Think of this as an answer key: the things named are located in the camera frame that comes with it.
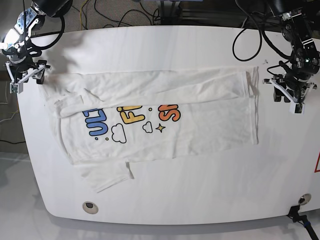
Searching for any black clamp with cable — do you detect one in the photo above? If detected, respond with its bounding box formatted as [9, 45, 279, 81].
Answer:
[286, 205, 319, 240]

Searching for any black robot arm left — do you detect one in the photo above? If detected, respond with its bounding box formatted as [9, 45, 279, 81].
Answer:
[235, 0, 320, 105]

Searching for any yellow cable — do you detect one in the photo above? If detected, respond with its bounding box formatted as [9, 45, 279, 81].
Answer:
[78, 0, 88, 30]

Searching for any left table grommet hole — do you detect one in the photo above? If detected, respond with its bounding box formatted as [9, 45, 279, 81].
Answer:
[82, 201, 99, 215]

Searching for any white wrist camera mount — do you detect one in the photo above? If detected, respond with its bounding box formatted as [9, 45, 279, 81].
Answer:
[5, 60, 51, 94]
[262, 74, 318, 114]

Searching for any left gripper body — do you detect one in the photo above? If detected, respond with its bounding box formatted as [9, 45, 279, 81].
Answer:
[272, 74, 314, 103]

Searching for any right table grommet hole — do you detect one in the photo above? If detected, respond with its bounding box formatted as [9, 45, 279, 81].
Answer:
[298, 193, 312, 206]

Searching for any table grommet hole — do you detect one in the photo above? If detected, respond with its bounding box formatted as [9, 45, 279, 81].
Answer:
[298, 193, 312, 206]
[82, 201, 99, 215]

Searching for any red white warning sticker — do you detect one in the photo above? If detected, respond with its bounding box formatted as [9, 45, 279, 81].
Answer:
[314, 153, 320, 173]

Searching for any white printed T-shirt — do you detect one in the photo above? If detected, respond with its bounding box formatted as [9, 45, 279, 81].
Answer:
[39, 67, 259, 192]

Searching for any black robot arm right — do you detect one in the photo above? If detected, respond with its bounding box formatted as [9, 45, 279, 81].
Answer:
[0, 0, 73, 92]

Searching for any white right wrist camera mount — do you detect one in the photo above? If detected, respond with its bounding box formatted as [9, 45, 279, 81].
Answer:
[5, 60, 51, 94]

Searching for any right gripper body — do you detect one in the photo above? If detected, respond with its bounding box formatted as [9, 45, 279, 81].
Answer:
[7, 57, 45, 85]

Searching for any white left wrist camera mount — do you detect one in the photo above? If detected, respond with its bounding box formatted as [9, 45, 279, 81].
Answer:
[262, 74, 318, 114]

